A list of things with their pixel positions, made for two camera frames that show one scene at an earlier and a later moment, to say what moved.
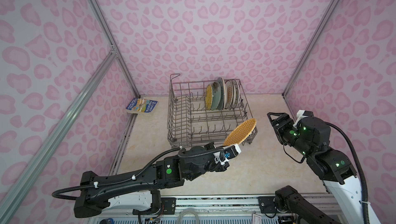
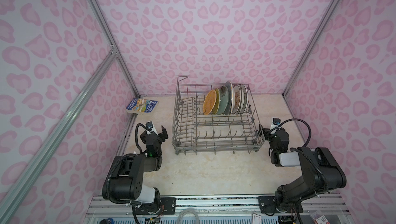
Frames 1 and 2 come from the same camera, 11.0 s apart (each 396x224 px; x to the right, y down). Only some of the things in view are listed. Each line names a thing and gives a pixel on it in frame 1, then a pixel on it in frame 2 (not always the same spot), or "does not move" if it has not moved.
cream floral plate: x=236 y=93 → x=244 y=99
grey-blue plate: x=224 y=94 → x=229 y=86
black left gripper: x=221 y=168 → x=162 y=136
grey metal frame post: x=109 y=33 does not move
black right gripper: x=282 y=116 → x=266 y=132
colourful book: x=143 y=106 does not move
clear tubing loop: x=187 y=209 does not move
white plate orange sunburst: x=230 y=94 → x=237 y=101
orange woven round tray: x=239 y=133 → x=209 y=102
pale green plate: x=216 y=95 → x=224 y=100
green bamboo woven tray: x=209 y=97 → x=217 y=101
